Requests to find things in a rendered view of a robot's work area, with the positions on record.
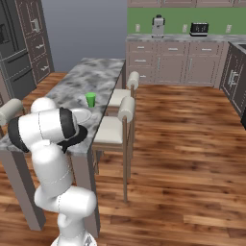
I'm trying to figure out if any brown lower cupboard run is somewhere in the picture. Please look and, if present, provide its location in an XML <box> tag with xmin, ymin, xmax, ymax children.
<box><xmin>125</xmin><ymin>34</ymin><xmax>231</xmax><ymax>88</ymax></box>

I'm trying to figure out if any dark brown side cupboard run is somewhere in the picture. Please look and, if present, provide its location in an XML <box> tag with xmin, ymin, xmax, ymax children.
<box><xmin>218</xmin><ymin>40</ymin><xmax>246</xmax><ymax>120</ymax></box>

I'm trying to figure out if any dark grey fridge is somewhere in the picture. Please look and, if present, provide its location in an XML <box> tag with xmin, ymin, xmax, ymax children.
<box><xmin>0</xmin><ymin>0</ymin><xmax>38</xmax><ymax>101</ymax></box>

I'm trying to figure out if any black toaster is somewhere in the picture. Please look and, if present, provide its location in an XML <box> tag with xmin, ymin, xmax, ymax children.
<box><xmin>188</xmin><ymin>21</ymin><xmax>210</xmax><ymax>37</ymax></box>

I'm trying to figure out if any grey round plate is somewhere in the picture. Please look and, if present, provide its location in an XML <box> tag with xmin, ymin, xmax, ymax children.
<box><xmin>69</xmin><ymin>108</ymin><xmax>94</xmax><ymax>125</ymax></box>

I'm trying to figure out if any brown upper cupboard run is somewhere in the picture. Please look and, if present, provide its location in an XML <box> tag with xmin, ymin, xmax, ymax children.
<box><xmin>127</xmin><ymin>0</ymin><xmax>246</xmax><ymax>9</ymax></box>

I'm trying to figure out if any silver coffee machine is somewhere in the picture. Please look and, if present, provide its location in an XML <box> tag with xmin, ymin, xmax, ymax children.
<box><xmin>151</xmin><ymin>13</ymin><xmax>166</xmax><ymax>39</ymax></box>

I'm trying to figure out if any tall brown cupboard run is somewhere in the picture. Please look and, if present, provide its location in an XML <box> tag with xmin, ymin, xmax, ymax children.
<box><xmin>13</xmin><ymin>0</ymin><xmax>56</xmax><ymax>85</ymax></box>

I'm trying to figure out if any marble top dining table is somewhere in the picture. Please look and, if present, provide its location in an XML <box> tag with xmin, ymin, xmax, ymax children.
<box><xmin>0</xmin><ymin>57</ymin><xmax>127</xmax><ymax>239</ymax></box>

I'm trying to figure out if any green cup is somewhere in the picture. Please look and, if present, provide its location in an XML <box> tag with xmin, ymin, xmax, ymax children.
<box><xmin>85</xmin><ymin>91</ymin><xmax>97</xmax><ymax>109</ymax></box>

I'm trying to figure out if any cream cushioned wooden stool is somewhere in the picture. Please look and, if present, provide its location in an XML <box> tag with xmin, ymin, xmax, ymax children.
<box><xmin>91</xmin><ymin>95</ymin><xmax>136</xmax><ymax>204</ymax></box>
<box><xmin>0</xmin><ymin>97</ymin><xmax>26</xmax><ymax>129</ymax></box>
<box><xmin>106</xmin><ymin>70</ymin><xmax>141</xmax><ymax>117</ymax></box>

